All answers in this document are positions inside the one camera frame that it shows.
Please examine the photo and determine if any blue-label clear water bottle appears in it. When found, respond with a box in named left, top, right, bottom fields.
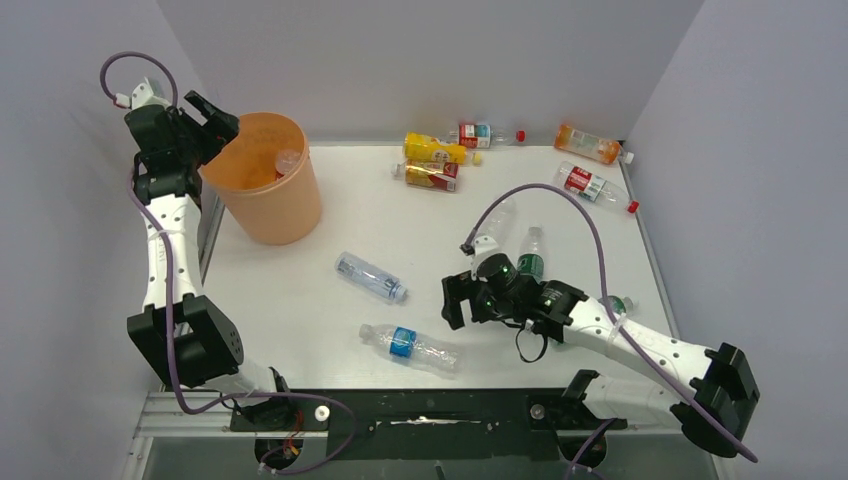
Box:
left=359, top=324, right=461, bottom=376

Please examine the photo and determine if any yellow-label bottle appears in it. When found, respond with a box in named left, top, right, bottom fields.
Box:
left=403, top=132, right=482, bottom=166

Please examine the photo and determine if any red-cap red-label clear bottle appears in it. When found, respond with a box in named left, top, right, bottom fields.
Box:
left=274, top=149, right=302, bottom=180

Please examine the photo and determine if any red-label bottle right side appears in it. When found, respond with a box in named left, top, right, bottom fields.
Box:
left=552, top=161, right=640, bottom=214

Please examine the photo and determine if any red-yellow label bottle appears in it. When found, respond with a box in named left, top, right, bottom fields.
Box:
left=391, top=161, right=460, bottom=193

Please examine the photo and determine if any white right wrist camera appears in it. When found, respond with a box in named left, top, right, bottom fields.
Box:
left=460, top=235, right=502, bottom=280

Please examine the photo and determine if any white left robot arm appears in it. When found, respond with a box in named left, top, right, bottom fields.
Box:
left=116, top=85, right=294, bottom=427

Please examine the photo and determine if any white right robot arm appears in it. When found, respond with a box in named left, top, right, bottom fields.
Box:
left=441, top=252, right=760, bottom=461

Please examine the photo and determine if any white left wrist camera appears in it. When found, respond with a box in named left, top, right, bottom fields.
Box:
left=113, top=77, right=172, bottom=110

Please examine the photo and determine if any orange plastic bin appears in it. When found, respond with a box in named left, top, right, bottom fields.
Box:
left=200, top=112, right=322, bottom=245

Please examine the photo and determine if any green-label clear bottle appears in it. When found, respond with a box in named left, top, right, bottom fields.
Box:
left=598, top=295, right=638, bottom=316

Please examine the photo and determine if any blue tinted clear bottle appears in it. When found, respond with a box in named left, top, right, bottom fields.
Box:
left=334, top=252, right=408, bottom=304

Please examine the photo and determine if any orange drink bottle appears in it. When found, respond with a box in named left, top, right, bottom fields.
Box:
left=554, top=124, right=634, bottom=165

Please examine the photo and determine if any green-label upright-lying bottle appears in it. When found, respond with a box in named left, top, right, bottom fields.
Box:
left=517, top=226, right=546, bottom=282

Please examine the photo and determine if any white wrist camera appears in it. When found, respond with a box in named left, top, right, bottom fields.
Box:
left=113, top=77, right=172, bottom=110
left=460, top=235, right=502, bottom=280

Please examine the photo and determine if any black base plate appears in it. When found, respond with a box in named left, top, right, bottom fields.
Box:
left=230, top=387, right=602, bottom=461

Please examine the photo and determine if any large clear unlabelled bottle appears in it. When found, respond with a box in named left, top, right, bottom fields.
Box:
left=474, top=198, right=517, bottom=247

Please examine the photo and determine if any red-blue label bottle red cap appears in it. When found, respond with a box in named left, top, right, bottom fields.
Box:
left=446, top=123, right=526, bottom=150

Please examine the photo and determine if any aluminium frame rail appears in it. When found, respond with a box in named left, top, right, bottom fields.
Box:
left=120, top=392, right=327, bottom=479

